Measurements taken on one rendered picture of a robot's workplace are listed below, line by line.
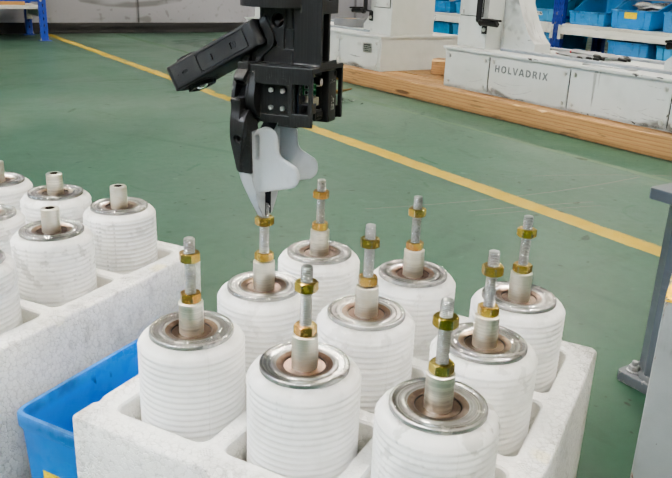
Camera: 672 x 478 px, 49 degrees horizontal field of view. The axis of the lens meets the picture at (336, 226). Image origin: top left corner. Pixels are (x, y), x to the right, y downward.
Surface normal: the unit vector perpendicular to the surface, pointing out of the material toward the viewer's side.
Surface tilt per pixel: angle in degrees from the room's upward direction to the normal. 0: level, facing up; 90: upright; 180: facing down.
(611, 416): 0
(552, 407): 0
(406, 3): 90
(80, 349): 90
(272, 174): 91
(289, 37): 90
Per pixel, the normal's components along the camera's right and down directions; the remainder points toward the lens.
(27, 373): 0.89, 0.18
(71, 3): 0.54, 0.29
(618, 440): 0.04, -0.95
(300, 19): -0.39, 0.29
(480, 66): -0.84, 0.15
